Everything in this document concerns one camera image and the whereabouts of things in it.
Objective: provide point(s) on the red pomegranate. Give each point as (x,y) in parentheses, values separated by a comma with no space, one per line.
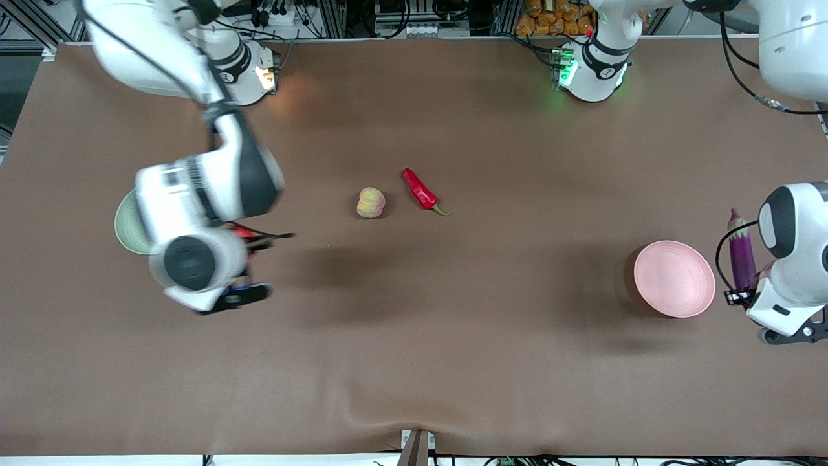
(242,231)

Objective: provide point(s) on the purple eggplant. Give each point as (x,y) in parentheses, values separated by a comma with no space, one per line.
(742,255)

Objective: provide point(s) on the yellow-pink peach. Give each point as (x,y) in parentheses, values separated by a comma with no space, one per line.
(370,202)

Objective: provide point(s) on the red chili pepper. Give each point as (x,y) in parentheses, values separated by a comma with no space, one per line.
(420,191)

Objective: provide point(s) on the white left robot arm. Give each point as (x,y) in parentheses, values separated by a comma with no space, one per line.
(595,71)

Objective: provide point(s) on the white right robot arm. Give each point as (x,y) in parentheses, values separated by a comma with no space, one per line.
(239,181)

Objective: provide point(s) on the pink round plate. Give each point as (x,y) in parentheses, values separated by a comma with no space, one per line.
(674,279)

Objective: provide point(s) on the light green round plate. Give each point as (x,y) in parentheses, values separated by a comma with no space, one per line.
(126,226)

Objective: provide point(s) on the brown table cover mat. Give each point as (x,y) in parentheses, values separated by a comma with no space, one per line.
(414,356)

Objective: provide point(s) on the white power strip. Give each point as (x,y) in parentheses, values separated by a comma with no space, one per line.
(278,18)

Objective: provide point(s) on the grey electronics unit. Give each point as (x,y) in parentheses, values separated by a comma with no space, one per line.
(414,29)

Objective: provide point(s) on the bag of orange bread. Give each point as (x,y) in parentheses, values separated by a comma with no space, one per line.
(550,19)

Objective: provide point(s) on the aluminium frame profile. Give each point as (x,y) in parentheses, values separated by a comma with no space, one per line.
(334,19)
(35,26)

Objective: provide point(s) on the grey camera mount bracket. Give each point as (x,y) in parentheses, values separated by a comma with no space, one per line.
(417,453)

